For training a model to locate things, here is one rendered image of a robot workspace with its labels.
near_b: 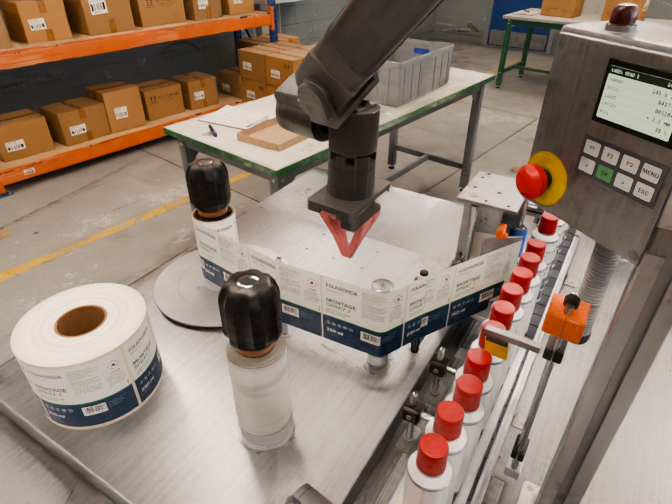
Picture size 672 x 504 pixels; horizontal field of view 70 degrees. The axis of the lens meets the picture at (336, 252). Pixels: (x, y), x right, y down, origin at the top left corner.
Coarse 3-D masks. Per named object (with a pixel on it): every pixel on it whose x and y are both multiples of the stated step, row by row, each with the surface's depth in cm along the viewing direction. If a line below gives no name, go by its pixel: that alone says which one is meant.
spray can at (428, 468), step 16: (432, 448) 52; (448, 448) 52; (416, 464) 54; (432, 464) 52; (448, 464) 55; (416, 480) 53; (432, 480) 53; (448, 480) 54; (416, 496) 54; (432, 496) 53
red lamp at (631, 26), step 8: (616, 8) 43; (624, 8) 42; (632, 8) 42; (616, 16) 43; (624, 16) 43; (632, 16) 43; (608, 24) 44; (616, 24) 43; (624, 24) 43; (632, 24) 43; (624, 32) 43
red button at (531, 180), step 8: (520, 168) 52; (528, 168) 51; (536, 168) 50; (520, 176) 52; (528, 176) 51; (536, 176) 50; (544, 176) 50; (520, 184) 52; (528, 184) 51; (536, 184) 50; (544, 184) 50; (520, 192) 53; (528, 192) 51; (536, 192) 51; (544, 192) 51
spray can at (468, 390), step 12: (456, 384) 60; (468, 384) 59; (480, 384) 59; (456, 396) 60; (468, 396) 58; (480, 396) 59; (468, 408) 60; (480, 408) 61; (468, 420) 60; (480, 420) 60; (468, 432) 61; (468, 444) 62; (468, 456) 64; (456, 492) 69
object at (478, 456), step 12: (516, 360) 79; (516, 372) 77; (504, 384) 75; (504, 396) 73; (492, 420) 70; (492, 432) 68; (480, 444) 66; (480, 456) 65; (468, 468) 63; (468, 480) 62; (468, 492) 61
